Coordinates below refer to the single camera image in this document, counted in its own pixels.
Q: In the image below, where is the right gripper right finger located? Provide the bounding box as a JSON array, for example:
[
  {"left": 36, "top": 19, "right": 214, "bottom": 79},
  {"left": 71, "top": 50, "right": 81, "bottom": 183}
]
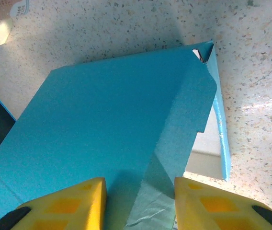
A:
[{"left": 174, "top": 176, "right": 272, "bottom": 230}]

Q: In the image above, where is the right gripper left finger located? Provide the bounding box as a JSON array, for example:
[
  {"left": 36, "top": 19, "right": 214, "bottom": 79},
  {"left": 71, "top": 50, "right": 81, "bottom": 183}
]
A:
[{"left": 0, "top": 177, "right": 108, "bottom": 230}]

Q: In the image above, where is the blue paper box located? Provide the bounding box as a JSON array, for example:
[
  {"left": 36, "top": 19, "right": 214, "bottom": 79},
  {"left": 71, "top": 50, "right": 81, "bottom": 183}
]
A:
[{"left": 0, "top": 39, "right": 231, "bottom": 230}]

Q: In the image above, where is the tin can orange label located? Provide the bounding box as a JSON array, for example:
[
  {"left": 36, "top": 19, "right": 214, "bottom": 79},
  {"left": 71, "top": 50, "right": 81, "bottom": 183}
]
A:
[{"left": 0, "top": 0, "right": 30, "bottom": 24}]

